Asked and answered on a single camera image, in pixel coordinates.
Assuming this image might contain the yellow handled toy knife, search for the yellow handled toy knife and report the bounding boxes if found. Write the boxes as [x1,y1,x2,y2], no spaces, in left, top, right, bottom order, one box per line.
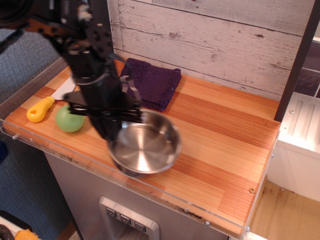
[26,77,76,123]

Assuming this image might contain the orange object bottom left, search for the orange object bottom left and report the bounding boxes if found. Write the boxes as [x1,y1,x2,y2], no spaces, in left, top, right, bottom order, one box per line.
[14,229,40,240]

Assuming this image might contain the green round toy vegetable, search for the green round toy vegetable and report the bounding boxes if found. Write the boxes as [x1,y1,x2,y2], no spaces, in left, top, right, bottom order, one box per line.
[55,105,85,133]

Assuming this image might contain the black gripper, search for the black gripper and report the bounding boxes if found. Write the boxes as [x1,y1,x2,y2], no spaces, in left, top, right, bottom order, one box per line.
[63,74,142,140]

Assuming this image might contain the clear acrylic edge guard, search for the clear acrylic edge guard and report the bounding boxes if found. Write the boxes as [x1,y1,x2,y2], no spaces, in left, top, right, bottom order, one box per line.
[0,60,280,240]

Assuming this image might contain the purple folded cloth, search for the purple folded cloth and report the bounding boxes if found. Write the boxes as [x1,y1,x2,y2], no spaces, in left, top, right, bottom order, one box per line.
[120,58,182,112]

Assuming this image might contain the dark vertical post left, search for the dark vertical post left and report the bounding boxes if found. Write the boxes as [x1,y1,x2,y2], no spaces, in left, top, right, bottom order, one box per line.
[88,0,113,54]

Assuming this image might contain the dark vertical post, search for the dark vertical post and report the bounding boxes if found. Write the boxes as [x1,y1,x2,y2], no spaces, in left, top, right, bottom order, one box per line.
[274,0,320,122]
[88,0,113,54]

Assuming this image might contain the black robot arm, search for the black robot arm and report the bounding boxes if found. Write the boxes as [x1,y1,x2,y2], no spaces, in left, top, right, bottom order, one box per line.
[0,0,141,141]

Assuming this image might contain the grey toy fridge cabinet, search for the grey toy fridge cabinet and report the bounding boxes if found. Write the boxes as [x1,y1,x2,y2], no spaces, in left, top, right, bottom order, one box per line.
[45,153,228,240]

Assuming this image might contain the dark vertical post right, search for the dark vertical post right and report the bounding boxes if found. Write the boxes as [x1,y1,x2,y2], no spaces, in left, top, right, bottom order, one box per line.
[274,0,320,122]

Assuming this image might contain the silver metal pot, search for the silver metal pot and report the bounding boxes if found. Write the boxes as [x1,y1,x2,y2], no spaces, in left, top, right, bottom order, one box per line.
[108,109,182,178]

